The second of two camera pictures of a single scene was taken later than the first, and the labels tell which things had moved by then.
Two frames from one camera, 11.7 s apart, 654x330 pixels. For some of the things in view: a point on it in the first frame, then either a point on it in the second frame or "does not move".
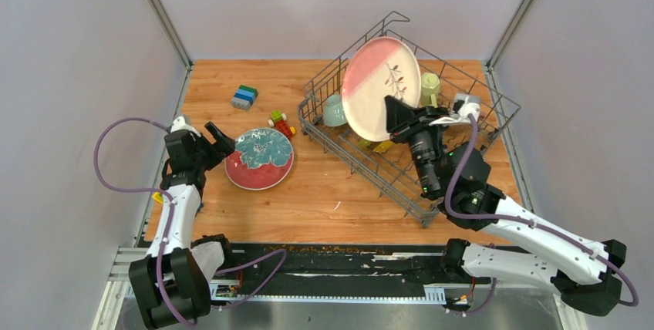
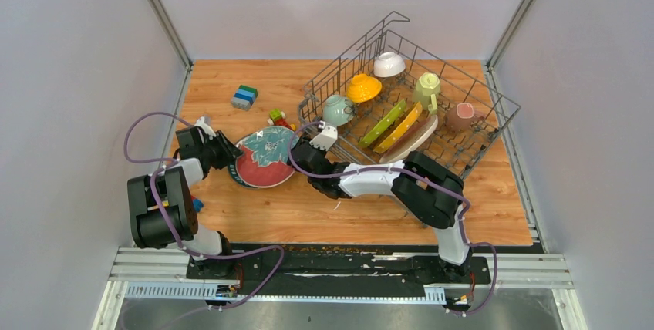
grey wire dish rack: (365, 109) does not move
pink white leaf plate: (379, 68) → (412, 141)
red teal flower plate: (261, 158) does not move
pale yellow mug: (430, 84) does not move
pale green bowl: (334, 111) does not move
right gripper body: (405, 133) → (322, 151)
